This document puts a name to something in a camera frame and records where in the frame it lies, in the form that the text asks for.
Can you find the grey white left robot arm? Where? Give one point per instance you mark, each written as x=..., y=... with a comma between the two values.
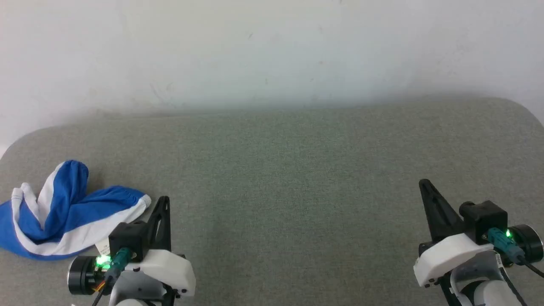
x=80, y=276

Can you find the grey fabric sofa cushion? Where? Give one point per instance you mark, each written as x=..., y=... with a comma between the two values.
x=297, y=191

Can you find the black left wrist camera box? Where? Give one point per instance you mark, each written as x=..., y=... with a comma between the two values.
x=127, y=238

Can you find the blue and white shorts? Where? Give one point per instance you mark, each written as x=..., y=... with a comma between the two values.
x=63, y=199

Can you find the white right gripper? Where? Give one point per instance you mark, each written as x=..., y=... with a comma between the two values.
x=450, y=255

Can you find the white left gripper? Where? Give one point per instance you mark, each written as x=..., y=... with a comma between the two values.
x=165, y=267

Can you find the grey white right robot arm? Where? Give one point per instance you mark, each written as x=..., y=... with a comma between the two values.
x=488, y=295

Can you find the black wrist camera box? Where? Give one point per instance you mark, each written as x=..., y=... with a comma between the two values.
x=127, y=238
x=484, y=219

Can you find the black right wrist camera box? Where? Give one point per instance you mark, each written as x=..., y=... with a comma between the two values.
x=484, y=219

